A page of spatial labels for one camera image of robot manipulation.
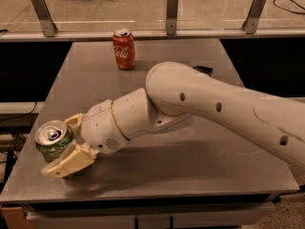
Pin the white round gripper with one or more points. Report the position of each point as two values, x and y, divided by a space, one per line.
99 126

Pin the green soda can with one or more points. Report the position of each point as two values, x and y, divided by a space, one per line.
52 139

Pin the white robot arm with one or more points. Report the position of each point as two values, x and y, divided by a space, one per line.
173 93

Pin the red cola can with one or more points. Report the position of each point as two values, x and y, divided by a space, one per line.
123 48

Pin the left metal bracket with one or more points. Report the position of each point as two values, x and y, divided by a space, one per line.
48 27

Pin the metal bracket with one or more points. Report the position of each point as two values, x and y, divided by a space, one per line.
48 27
250 25
171 16

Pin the grey metal rail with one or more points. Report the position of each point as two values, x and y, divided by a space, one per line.
84 36

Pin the middle metal bracket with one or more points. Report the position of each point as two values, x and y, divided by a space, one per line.
171 16

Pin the right metal bracket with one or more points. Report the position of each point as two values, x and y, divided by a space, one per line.
250 25

